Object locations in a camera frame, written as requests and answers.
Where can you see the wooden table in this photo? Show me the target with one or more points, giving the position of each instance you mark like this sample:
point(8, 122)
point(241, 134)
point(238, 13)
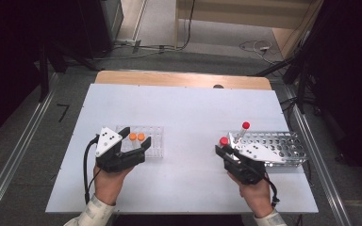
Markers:
point(169, 78)

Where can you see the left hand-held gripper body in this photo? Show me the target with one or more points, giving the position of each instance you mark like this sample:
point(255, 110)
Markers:
point(110, 141)

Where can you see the dark cabinet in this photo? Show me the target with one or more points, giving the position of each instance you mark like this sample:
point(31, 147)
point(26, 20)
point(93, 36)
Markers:
point(97, 25)

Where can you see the metal floor rail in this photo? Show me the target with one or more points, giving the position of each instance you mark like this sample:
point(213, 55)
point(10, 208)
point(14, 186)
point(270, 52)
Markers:
point(317, 157)
point(22, 144)

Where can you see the red-capped plastic tube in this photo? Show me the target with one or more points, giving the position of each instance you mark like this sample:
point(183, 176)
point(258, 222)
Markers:
point(246, 125)
point(223, 141)

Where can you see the black metal stand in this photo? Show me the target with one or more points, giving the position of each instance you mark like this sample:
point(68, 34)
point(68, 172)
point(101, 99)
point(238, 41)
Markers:
point(44, 72)
point(301, 88)

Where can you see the orange-capped plastic tube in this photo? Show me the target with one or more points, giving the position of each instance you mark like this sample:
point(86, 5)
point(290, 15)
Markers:
point(141, 136)
point(133, 136)

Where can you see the light wooden furniture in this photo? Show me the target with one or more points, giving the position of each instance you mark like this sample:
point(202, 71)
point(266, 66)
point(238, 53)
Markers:
point(242, 12)

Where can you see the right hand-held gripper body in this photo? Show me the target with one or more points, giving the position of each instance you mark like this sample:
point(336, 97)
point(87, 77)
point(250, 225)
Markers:
point(248, 166)

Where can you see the metal tube rack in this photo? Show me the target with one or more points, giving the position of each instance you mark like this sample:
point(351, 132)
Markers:
point(283, 144)

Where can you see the person's left hand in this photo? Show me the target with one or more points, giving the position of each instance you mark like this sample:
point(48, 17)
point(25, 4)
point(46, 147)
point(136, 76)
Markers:
point(108, 186)

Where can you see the person's right hand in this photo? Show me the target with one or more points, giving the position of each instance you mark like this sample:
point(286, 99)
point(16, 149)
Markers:
point(257, 196)

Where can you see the clear acrylic tube rack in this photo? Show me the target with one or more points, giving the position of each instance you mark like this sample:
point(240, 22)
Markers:
point(155, 147)

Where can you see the small dark round object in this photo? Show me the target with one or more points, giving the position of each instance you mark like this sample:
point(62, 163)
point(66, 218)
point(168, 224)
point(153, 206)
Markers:
point(218, 86)

